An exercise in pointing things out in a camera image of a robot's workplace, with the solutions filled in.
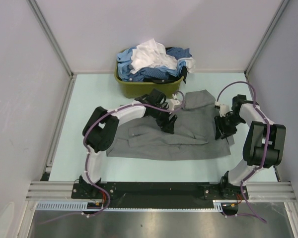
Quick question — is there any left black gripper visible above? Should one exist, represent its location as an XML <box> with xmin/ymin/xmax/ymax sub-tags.
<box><xmin>151</xmin><ymin>104</ymin><xmax>177</xmax><ymax>134</ymax></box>

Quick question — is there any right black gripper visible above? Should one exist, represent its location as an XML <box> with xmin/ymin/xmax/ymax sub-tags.
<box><xmin>214</xmin><ymin>114</ymin><xmax>244</xmax><ymax>140</ymax></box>

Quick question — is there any grey long sleeve shirt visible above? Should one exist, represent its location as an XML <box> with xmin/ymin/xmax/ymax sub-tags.
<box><xmin>106</xmin><ymin>90</ymin><xmax>234</xmax><ymax>161</ymax></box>

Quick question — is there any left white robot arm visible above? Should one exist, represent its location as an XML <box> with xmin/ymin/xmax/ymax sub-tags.
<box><xmin>81</xmin><ymin>89</ymin><xmax>184</xmax><ymax>198</ymax></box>

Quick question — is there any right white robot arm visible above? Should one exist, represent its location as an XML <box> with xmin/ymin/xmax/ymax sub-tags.
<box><xmin>214</xmin><ymin>95</ymin><xmax>286</xmax><ymax>199</ymax></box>

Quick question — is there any black garment with button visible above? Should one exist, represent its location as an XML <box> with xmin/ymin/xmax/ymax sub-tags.
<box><xmin>143</xmin><ymin>67</ymin><xmax>188</xmax><ymax>84</ymax></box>

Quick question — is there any olive green laundry basket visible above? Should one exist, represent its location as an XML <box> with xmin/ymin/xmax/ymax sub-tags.
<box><xmin>114</xmin><ymin>60</ymin><xmax>184</xmax><ymax>99</ymax></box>

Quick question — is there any dark blue dotted shirt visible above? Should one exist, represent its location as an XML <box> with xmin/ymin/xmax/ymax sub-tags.
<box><xmin>123</xmin><ymin>46</ymin><xmax>195</xmax><ymax>82</ymax></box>

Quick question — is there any white shirt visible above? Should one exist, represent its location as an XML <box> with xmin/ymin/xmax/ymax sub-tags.
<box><xmin>130</xmin><ymin>39</ymin><xmax>196</xmax><ymax>76</ymax></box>

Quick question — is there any light blue shirt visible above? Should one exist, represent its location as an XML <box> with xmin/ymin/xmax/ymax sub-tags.
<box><xmin>117</xmin><ymin>47</ymin><xmax>186</xmax><ymax>82</ymax></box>

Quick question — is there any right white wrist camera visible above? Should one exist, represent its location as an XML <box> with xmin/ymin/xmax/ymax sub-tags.
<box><xmin>215</xmin><ymin>101</ymin><xmax>230</xmax><ymax>118</ymax></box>

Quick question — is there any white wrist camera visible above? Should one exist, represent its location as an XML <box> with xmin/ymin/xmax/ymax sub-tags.
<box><xmin>167</xmin><ymin>94</ymin><xmax>182</xmax><ymax>111</ymax></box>
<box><xmin>215</xmin><ymin>101</ymin><xmax>230</xmax><ymax>118</ymax></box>

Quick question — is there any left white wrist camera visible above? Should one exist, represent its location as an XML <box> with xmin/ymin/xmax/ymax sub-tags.
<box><xmin>167</xmin><ymin>94</ymin><xmax>182</xmax><ymax>111</ymax></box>

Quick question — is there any aluminium frame rail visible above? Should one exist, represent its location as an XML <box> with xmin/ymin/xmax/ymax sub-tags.
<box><xmin>26</xmin><ymin>181</ymin><xmax>297</xmax><ymax>202</ymax></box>

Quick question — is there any white slotted cable duct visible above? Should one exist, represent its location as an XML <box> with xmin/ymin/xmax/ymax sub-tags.
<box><xmin>36</xmin><ymin>200</ymin><xmax>238</xmax><ymax>213</ymax></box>

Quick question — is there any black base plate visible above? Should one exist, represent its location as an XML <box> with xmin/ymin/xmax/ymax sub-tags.
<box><xmin>71</xmin><ymin>179</ymin><xmax>248</xmax><ymax>206</ymax></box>

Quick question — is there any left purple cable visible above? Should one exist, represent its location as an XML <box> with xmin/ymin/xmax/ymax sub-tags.
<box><xmin>39</xmin><ymin>90</ymin><xmax>186</xmax><ymax>225</ymax></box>

